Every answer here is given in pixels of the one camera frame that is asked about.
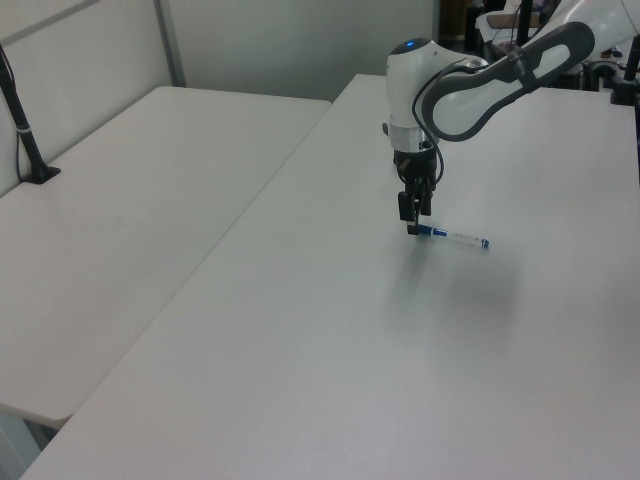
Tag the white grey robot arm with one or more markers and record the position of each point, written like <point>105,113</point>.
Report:
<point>480,95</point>

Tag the black camera stand pole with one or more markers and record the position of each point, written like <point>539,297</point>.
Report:
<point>21,125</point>

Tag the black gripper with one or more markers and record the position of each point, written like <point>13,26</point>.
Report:
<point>417,165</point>

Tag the black clamped pole mount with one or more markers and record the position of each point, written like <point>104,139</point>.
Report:
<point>629,75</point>

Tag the blue white marker pen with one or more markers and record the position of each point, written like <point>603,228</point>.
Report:
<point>457,238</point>

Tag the grey partition frame post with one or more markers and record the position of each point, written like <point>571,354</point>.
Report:
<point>170,42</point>

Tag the black monitor stand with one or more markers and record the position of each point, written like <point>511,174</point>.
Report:
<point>525,20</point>

